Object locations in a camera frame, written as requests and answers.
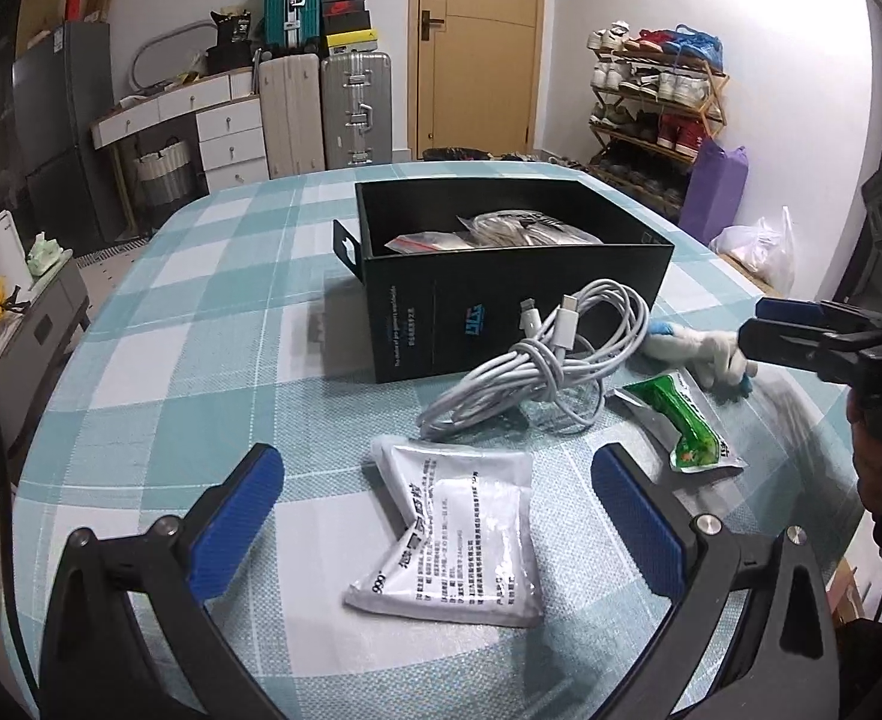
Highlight white printed sachet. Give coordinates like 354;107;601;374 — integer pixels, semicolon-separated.
345;436;544;628

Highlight dark grey refrigerator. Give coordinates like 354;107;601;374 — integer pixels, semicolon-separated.
13;21;127;255

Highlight green white snack packet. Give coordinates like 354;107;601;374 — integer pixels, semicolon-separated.
605;371;745;475

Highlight white plush toy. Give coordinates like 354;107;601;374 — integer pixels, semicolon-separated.
640;320;758;397

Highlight white charging cable bundle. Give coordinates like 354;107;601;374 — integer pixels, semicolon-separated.
413;278;653;442

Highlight silver suitcase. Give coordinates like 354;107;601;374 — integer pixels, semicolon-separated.
320;52;392;169

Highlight black cardboard box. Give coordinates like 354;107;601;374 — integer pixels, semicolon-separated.
332;177;674;383

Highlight adidas white laces bag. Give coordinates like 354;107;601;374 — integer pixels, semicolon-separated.
461;210;602;249

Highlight cream shoelaces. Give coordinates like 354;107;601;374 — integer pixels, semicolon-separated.
386;231;477;255

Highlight white drawer desk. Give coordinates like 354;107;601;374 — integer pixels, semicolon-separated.
91;68;269;192

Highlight purple paper bag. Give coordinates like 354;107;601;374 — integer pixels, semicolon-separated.
679;138;749;245

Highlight wooden door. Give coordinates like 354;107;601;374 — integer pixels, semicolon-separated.
407;0;544;158

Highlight beige suitcase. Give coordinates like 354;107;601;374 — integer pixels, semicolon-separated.
257;54;325;179

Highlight white air purifier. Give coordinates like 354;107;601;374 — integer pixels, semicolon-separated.
0;210;34;293

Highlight stack of shoe boxes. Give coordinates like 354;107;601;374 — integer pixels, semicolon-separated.
320;0;379;55

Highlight white plastic bag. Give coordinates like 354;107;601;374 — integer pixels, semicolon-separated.
708;206;796;296

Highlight grey low cabinet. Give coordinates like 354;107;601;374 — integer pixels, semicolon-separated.
0;249;89;444

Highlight wooden shoe rack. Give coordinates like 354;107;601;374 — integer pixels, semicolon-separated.
586;20;727;221

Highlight teal checked tablecloth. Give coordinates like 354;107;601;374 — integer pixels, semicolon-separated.
13;171;862;718

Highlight grey white laundry basket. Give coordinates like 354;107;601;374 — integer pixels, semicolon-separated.
135;137;197;231

